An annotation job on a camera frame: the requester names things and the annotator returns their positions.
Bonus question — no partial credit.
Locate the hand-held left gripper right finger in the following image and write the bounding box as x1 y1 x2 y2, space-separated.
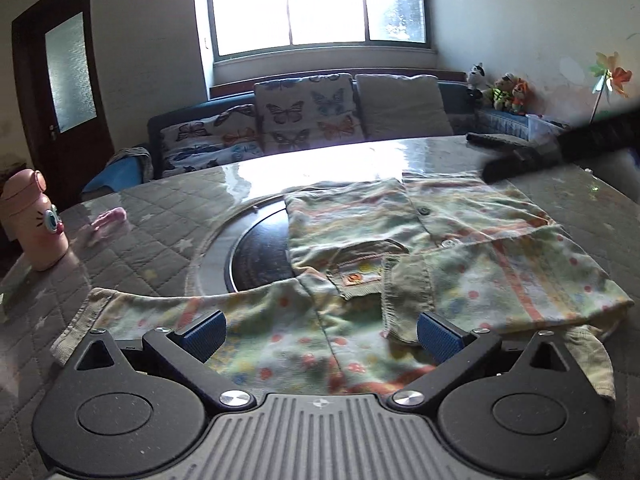
389 311 577 411

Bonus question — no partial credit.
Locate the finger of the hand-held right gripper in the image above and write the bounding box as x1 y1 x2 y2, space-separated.
481 146 564 184
465 131 540 150

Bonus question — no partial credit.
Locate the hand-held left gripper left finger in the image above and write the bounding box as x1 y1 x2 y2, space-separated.
74 309 256 411

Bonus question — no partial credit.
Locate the dotted striped child's shirt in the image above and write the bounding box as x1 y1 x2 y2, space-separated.
50 170 636 402

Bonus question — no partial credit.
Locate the clear plastic box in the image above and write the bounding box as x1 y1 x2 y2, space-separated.
525 114 571 144

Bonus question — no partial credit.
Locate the yellow-vested plush toy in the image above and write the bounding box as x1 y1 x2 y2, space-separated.
492 74 516 111

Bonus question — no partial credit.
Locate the dark blue sofa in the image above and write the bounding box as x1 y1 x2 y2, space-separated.
82 72 531 193

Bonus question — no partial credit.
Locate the orange plush toy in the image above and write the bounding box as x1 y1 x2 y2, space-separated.
510 79 532 115

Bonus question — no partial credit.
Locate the colourful pinwheel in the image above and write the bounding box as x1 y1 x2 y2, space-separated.
587 51 632 126

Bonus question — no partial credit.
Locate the panda plush toy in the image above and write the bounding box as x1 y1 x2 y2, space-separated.
466 62 489 101

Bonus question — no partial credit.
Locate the beige pillow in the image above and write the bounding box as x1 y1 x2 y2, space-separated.
355 74 454 140

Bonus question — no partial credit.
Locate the round black stove plate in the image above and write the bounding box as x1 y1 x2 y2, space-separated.
225 207 301 294

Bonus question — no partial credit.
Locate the grey quilted table cover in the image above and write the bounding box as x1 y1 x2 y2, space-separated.
0 135 640 480

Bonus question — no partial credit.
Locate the blue cloth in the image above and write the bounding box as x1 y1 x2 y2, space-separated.
82 157 144 194

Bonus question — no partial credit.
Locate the grey garment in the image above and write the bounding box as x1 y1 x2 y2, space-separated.
107 146 154 184

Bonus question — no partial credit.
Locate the butterfly print seat cushion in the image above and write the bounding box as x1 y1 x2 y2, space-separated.
160 104 264 177

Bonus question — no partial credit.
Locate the butterfly print pillow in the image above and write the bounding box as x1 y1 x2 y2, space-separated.
252 72 369 156

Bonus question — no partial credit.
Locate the pink cat-face water bottle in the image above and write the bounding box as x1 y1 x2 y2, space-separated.
0 169 69 272

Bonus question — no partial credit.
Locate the window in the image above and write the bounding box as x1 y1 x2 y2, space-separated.
192 0 441 64

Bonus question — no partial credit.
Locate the dark wooden door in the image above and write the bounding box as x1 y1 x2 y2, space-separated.
11 0 116 202

